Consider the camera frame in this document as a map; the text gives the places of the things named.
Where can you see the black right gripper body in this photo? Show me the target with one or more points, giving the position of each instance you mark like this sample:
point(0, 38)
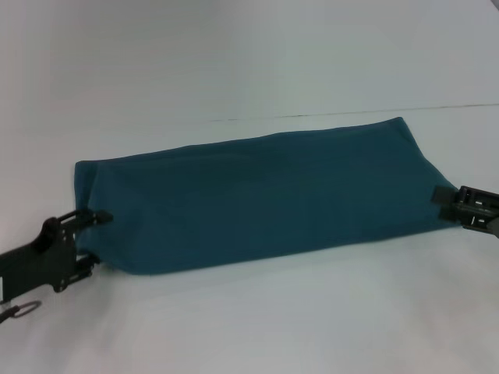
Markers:
point(475, 208)

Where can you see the teal blue shirt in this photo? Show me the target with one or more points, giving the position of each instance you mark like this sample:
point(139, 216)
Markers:
point(265, 198)

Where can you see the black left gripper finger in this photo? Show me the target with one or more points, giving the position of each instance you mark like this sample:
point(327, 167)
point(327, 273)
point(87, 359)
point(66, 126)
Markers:
point(87, 267)
point(97, 217)

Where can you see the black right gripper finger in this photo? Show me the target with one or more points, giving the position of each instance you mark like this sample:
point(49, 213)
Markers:
point(444, 194)

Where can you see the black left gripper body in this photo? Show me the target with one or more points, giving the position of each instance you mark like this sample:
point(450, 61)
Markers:
point(35, 261)

